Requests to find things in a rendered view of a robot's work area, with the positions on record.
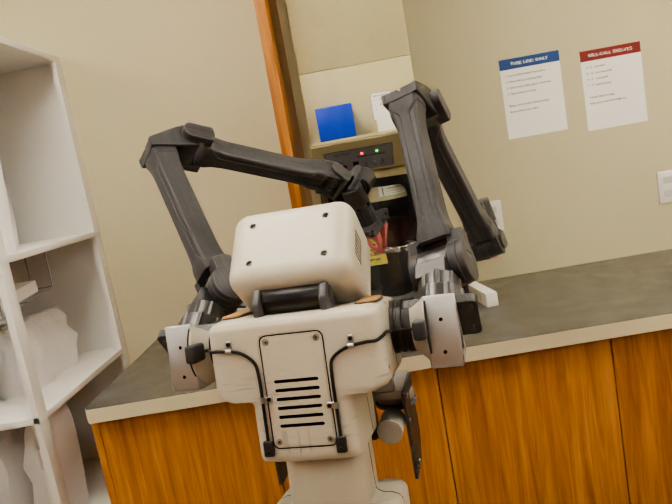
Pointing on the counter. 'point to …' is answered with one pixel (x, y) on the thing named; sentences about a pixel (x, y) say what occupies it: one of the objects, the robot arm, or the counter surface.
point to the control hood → (361, 145)
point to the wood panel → (281, 92)
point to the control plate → (364, 156)
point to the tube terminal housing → (355, 94)
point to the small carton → (384, 120)
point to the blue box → (335, 122)
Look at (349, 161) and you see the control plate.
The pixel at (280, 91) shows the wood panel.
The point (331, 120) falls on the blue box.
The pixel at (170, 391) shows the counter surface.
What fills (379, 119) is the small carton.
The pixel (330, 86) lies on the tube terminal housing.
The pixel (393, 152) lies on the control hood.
